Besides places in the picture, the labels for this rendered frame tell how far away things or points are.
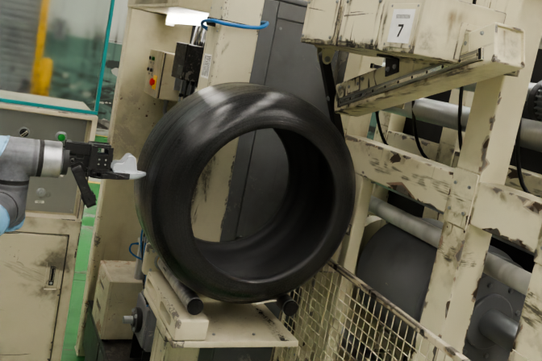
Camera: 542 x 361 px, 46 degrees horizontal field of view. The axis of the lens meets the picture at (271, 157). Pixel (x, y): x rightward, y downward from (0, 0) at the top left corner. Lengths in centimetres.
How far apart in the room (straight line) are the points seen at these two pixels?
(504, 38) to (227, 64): 83
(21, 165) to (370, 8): 95
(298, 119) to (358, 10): 34
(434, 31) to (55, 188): 141
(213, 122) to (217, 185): 47
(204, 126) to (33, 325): 115
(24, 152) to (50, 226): 77
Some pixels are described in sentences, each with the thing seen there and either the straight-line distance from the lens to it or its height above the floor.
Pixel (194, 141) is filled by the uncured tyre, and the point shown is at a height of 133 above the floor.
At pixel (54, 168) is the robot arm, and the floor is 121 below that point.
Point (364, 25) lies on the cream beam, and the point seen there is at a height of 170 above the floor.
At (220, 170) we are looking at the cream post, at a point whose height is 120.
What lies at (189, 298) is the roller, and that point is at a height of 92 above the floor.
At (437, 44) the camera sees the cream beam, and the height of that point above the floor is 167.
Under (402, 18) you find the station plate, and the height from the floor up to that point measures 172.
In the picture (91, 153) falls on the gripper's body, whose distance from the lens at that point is 162.
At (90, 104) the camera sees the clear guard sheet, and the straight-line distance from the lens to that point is 228.
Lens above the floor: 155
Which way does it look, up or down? 8 degrees down
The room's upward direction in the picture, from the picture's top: 11 degrees clockwise
